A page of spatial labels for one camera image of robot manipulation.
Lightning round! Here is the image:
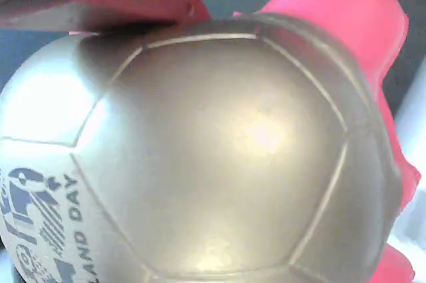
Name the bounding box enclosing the red turtle toy silver shell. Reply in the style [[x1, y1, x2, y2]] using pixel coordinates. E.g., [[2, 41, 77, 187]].
[[0, 0, 421, 283]]

